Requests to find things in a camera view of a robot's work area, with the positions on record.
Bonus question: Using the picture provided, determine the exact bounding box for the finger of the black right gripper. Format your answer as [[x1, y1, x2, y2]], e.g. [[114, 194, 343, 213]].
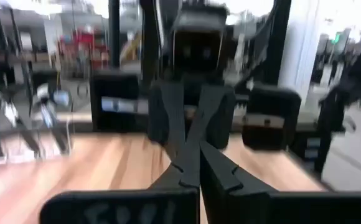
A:
[[148, 82, 193, 156], [192, 84, 237, 151]]

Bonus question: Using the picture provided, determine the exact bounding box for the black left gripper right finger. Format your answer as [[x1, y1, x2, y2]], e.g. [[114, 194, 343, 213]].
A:
[[200, 139, 275, 224]]

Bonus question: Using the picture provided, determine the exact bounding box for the red cabinet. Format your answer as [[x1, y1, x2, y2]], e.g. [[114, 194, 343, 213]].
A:
[[59, 26, 110, 72]]

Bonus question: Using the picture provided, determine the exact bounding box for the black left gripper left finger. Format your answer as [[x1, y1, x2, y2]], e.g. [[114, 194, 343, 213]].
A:
[[149, 138, 200, 190]]

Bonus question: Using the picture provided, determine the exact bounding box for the clear acrylic organizer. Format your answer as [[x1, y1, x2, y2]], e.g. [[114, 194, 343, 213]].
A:
[[0, 90, 75, 165]]

